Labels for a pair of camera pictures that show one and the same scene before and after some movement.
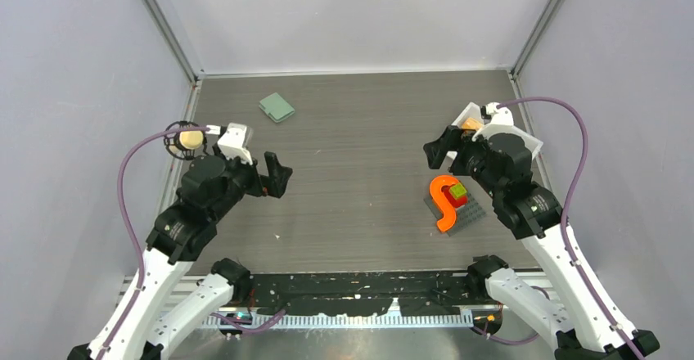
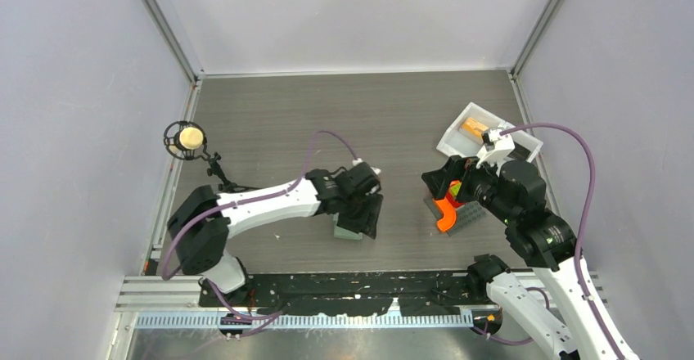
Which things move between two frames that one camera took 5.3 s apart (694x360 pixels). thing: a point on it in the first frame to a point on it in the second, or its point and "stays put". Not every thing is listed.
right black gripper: x=436 y=150 to x=458 y=167
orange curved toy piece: x=443 y=202 stays put
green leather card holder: x=276 y=107 to x=341 y=232
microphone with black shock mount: x=187 y=146 stays put
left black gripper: x=275 y=183 to x=366 y=222
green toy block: x=457 y=190 stays put
